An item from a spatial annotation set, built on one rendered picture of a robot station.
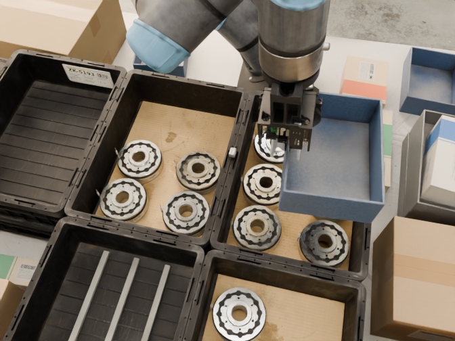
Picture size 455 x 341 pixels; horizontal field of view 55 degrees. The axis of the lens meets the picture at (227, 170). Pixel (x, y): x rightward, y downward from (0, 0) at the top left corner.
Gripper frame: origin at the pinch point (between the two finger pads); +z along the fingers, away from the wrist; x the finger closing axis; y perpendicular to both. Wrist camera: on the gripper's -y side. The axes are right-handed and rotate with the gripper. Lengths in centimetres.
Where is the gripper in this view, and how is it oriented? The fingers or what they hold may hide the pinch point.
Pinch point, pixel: (288, 141)
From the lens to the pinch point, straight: 71.4
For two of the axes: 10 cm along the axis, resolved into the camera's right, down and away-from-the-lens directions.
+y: -1.9, 8.5, -4.9
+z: 0.9, 5.1, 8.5
